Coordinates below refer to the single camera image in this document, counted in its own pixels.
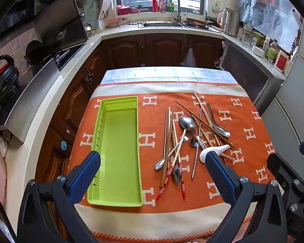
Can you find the white plastic bag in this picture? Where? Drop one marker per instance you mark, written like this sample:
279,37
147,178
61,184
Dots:
190,58

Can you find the grey steel cabinet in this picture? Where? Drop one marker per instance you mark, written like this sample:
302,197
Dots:
248,70

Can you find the red labelled jar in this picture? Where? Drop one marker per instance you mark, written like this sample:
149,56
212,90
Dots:
281,60

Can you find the pink bowl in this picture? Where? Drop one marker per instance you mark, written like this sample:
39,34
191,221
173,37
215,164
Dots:
124,9

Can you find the pink and white kettle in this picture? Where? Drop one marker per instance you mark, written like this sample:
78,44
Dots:
221,19

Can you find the steel sink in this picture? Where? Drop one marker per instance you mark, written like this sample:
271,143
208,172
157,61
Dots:
162,24

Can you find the black pressure cooker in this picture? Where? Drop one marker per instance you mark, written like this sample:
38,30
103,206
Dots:
2,81

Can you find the red bottle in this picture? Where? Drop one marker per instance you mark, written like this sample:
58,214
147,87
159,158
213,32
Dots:
155,3

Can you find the pink soap bottle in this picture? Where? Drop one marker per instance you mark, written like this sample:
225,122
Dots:
162,5

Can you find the steel electric kettle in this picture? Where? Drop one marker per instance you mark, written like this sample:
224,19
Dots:
231,22

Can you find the steel teapot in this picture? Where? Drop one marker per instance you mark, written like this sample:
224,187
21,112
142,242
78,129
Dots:
88,29

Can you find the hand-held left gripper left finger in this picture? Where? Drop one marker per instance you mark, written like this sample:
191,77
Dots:
86,172

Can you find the stainless steel panel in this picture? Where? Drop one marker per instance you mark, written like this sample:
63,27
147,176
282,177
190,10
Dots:
33,98

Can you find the orange patterned blanket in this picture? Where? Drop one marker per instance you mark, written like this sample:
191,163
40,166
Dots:
152,101

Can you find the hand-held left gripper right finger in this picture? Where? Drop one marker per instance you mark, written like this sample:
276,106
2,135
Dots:
219,174

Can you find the clear bottle green label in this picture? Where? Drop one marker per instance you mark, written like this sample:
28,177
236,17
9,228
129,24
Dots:
272,52

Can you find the silver refrigerator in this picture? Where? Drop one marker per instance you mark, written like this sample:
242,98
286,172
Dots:
288,111

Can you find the thin dark wooden chopstick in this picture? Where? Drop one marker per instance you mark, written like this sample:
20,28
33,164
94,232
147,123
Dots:
190,111

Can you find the clear container red lid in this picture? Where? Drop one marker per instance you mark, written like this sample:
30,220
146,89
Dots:
114,23

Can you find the red rimmed plate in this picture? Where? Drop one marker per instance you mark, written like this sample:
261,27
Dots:
196,21

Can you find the medium steel spoon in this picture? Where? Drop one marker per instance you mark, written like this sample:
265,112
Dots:
221,131

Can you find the glass jar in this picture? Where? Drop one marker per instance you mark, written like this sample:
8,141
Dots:
246,35

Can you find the crumpled floral cloth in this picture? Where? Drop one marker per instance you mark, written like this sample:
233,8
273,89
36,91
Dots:
1,144

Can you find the large steel spoon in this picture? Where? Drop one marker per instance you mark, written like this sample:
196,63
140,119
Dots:
187,124

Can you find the green plastic utensil tray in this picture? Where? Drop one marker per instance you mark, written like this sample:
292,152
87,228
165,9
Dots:
119,136

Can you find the light brown wooden chopstick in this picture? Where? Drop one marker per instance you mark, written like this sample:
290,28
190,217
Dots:
202,100
198,100

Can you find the white ceramic spoon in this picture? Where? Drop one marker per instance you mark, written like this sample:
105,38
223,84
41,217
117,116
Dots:
217,149

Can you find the blue round cabinet lock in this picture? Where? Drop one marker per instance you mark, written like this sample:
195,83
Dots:
63,146

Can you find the white cutting board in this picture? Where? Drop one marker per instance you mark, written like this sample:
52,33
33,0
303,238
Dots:
106,10

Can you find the steel kitchen faucet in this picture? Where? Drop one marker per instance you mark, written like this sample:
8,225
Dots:
177,5

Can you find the white bowl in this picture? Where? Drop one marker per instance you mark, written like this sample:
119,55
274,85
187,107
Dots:
259,52

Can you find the light chopstick red striped end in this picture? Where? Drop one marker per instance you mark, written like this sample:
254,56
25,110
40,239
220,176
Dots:
183,187
160,193

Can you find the black wok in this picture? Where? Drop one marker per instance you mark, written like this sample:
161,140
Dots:
40,52

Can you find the pale printed table cover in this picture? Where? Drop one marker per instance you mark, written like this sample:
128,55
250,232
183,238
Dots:
167,74

